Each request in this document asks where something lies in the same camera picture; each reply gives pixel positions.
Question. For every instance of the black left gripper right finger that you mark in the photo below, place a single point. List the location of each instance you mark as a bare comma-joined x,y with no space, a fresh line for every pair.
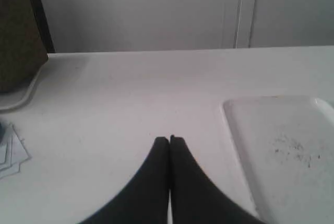
194,197

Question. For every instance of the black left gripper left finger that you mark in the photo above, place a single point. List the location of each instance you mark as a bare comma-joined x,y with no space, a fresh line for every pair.
145,198

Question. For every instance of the white plastic tray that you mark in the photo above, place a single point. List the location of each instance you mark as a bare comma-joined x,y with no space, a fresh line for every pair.
285,147

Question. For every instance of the white paper cards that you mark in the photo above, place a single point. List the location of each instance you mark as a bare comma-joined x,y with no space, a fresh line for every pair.
13,151

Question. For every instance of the dark brown fabric object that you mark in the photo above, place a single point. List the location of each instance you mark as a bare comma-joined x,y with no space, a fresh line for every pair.
25,41

